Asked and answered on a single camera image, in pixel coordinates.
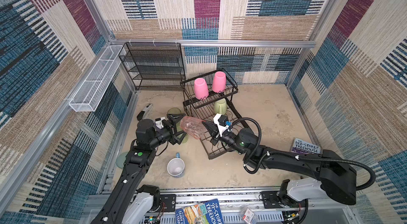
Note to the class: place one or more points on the grey black stapler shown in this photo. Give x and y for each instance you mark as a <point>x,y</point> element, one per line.
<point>143,114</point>

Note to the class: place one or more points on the white wire mesh basket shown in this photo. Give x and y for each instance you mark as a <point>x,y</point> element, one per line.
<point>91,91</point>

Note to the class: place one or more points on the white blue-handled mug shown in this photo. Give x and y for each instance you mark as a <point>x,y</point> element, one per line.
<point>176,166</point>

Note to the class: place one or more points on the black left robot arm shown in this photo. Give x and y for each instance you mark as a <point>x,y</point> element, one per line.
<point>126,204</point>

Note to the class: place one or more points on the teal cup behind arm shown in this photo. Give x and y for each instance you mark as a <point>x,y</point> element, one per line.
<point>120,161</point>

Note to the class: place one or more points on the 91-storey treehouse book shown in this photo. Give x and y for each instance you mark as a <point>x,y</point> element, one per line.
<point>208,212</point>

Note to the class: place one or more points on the light green ceramic mug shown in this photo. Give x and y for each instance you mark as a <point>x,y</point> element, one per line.
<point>220,107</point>

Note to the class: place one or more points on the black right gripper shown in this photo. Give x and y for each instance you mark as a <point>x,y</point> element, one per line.
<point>215,132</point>

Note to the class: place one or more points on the pink plastic cup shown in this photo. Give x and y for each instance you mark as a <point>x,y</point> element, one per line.
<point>201,89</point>
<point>219,82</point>

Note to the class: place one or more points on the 143-storey treehouse book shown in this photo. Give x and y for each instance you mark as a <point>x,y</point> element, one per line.
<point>303,147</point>

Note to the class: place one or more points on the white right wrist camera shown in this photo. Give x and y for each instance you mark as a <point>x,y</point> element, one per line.
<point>223,124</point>

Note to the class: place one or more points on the green glass cup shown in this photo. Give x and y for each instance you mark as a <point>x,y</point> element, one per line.
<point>174,111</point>
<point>182,137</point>

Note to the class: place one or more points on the pink translucent glass cup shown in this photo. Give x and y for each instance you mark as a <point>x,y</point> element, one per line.
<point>193,127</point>

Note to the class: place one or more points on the black mesh shelf unit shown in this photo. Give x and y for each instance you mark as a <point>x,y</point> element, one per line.
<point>154,66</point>

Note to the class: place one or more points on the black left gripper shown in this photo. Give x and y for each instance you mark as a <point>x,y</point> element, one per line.
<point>171,129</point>

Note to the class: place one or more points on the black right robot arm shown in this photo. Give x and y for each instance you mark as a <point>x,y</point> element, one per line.
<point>337,177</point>

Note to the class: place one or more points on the small clear plastic box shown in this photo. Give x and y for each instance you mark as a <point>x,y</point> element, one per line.
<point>248,216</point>

